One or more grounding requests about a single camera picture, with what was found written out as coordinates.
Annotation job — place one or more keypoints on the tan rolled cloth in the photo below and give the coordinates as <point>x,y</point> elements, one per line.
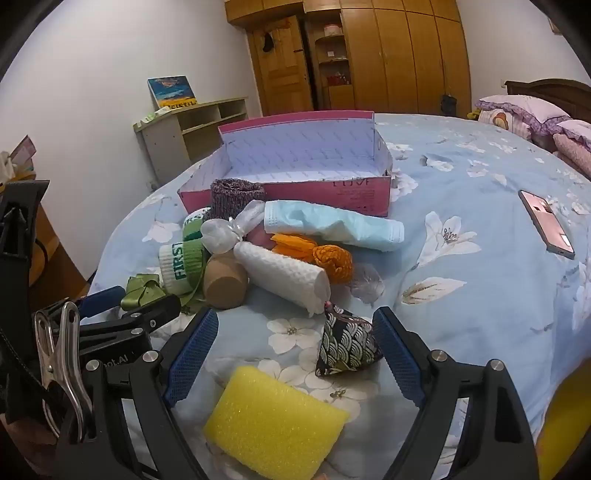
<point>224,281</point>

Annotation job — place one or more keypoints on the wooden door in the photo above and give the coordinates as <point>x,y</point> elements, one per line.
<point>281,74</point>

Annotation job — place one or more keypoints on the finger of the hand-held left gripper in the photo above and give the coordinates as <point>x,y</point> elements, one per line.
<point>157,311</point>
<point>104,295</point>

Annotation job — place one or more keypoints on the wooden desk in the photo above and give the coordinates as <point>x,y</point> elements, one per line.
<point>51,263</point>

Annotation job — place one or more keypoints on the purple frilled cartoon pillow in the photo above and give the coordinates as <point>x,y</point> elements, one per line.
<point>521,113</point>

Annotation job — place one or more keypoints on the white towel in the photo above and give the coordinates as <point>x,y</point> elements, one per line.
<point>281,272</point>

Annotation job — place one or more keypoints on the wooden wardrobe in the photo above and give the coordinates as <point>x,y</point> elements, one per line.
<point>406,60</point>

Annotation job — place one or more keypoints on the pink paper box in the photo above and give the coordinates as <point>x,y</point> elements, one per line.
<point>23,154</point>

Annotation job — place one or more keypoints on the pink purple pillows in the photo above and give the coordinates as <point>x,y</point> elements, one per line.
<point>545,90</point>

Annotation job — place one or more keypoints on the blue and yellow painting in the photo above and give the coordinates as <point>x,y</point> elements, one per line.
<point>171,92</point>

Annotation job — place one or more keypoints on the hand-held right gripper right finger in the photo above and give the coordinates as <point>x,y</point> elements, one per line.
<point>397,355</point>

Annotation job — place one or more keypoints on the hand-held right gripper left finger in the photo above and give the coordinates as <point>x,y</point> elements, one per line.
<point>191,355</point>

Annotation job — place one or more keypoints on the dark item hanging on door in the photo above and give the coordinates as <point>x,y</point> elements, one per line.
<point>268,42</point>

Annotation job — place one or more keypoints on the beige shelf unit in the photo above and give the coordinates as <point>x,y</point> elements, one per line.
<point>194,134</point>

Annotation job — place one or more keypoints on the yellow sponge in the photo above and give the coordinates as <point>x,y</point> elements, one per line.
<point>272,424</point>

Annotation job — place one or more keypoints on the green and white packet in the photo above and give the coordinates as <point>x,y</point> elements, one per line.
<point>154,116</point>

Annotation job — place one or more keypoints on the yellow patterned cloth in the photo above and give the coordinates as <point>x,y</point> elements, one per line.
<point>473,113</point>

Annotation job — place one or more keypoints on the pink cardboard box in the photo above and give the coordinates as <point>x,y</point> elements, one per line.
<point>295,152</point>

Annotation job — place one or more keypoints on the blue floral blanket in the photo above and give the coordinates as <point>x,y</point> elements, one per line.
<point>461,194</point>

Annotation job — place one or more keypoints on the green and white sock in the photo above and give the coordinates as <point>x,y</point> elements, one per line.
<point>178,265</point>
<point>191,226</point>

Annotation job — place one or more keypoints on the brown sock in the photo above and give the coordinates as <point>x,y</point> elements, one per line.
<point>233,196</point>

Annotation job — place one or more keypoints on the white mesh pouch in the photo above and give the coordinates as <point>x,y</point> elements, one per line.
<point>219,237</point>

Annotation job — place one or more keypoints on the small black hanging bag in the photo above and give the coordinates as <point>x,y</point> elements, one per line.
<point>447,105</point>

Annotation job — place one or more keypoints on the blue face mask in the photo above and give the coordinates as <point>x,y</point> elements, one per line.
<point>332,224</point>

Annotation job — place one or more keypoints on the pink and white round box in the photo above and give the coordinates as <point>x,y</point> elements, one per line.
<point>332,30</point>

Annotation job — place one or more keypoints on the dark patterned triangular pouch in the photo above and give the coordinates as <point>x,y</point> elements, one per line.
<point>344,341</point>

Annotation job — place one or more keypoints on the orange knitted cloth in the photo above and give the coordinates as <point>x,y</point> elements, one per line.
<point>334,263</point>

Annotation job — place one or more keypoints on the pink smartphone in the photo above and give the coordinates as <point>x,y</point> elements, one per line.
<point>547,221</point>

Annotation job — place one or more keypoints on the red items on wardrobe shelf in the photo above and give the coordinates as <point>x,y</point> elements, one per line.
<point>339,80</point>

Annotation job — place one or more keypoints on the pink rolled sock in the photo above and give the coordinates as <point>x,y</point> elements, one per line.
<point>258,239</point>

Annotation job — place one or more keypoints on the pink fuzzy cushion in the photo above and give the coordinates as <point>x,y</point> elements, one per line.
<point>572,154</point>

